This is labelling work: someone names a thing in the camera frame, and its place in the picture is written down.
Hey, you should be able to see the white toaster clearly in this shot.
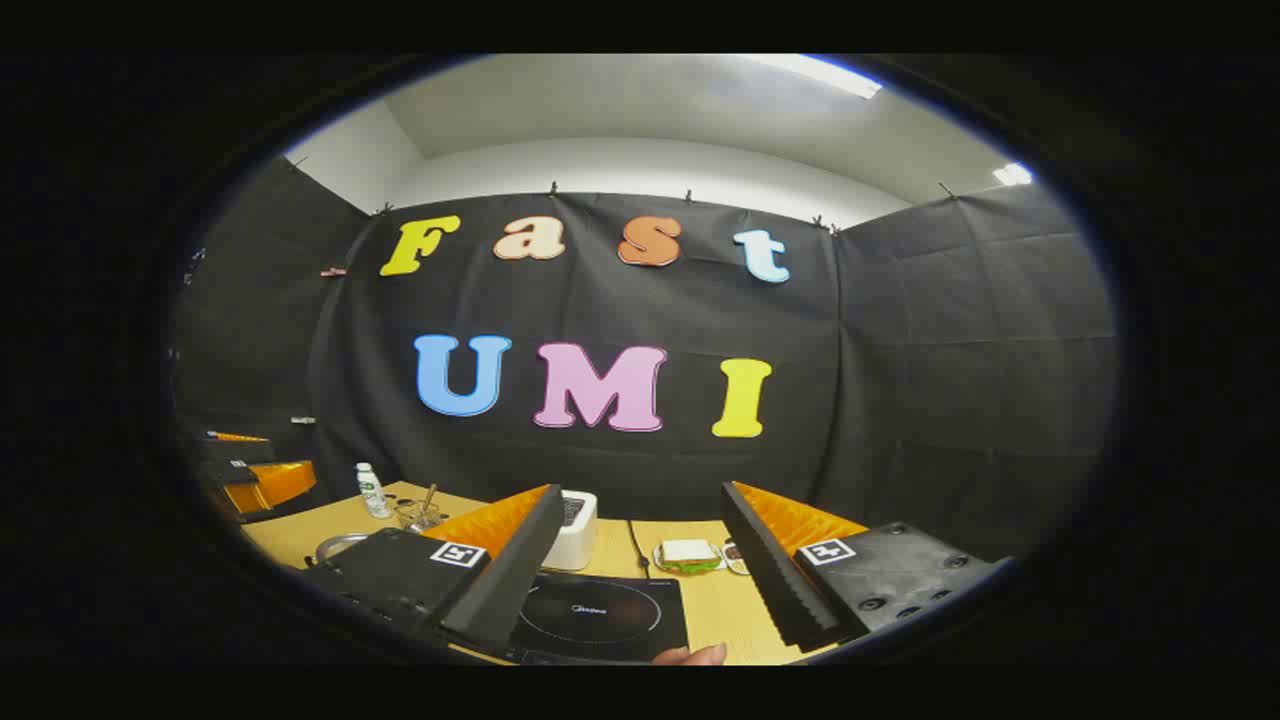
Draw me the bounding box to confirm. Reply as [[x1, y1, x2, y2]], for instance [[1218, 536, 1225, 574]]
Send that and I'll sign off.
[[540, 490, 599, 572]]

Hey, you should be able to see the black backdrop cloth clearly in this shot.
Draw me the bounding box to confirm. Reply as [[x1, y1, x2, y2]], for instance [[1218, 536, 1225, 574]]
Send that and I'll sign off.
[[170, 155, 1119, 563]]

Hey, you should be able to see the black induction cooktop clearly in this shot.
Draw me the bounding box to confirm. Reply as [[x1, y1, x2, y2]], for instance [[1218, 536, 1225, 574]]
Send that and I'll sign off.
[[505, 572, 691, 666]]

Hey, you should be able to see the white plastic bottle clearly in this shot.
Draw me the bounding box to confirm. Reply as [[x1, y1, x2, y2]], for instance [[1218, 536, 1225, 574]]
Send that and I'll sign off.
[[355, 462, 393, 519]]

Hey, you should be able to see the sandwich with lettuce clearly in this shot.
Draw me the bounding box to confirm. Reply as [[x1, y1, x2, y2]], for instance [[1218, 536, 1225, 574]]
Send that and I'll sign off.
[[660, 540, 723, 575]]

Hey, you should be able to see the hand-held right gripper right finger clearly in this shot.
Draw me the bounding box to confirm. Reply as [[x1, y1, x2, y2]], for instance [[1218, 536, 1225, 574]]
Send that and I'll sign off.
[[720, 481, 1011, 654]]

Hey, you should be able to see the steel pot with black handle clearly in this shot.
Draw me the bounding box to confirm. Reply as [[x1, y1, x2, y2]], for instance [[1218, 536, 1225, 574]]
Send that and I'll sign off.
[[315, 533, 373, 567]]

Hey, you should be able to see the white plate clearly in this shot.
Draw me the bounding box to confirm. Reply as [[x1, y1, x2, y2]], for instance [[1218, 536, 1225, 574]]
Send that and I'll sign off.
[[653, 542, 727, 577]]

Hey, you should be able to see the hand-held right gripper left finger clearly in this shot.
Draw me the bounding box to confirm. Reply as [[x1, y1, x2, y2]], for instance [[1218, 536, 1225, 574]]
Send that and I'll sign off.
[[300, 484, 566, 659]]

